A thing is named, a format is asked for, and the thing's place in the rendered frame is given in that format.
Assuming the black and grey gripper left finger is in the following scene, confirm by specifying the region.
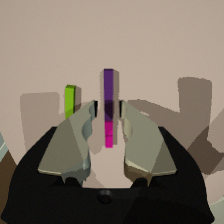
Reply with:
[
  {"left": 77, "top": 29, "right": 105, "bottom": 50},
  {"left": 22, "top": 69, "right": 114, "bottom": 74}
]
[{"left": 1, "top": 100, "right": 98, "bottom": 224}]

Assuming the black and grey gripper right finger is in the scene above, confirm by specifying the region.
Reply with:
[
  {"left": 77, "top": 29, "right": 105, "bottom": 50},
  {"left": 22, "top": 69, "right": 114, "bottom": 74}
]
[{"left": 119, "top": 100, "right": 215, "bottom": 224}]

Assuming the magenta rod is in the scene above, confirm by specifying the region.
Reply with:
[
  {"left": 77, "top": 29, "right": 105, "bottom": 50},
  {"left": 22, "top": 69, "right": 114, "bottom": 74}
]
[
  {"left": 105, "top": 135, "right": 113, "bottom": 148},
  {"left": 105, "top": 121, "right": 113, "bottom": 135}
]

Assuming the lime green rod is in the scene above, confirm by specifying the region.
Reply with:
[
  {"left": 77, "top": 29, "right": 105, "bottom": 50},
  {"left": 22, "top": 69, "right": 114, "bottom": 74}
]
[{"left": 65, "top": 85, "right": 76, "bottom": 119}]

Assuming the purple rod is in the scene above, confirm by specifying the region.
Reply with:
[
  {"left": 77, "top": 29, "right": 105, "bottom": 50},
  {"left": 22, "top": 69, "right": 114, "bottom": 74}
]
[{"left": 104, "top": 69, "right": 113, "bottom": 121}]

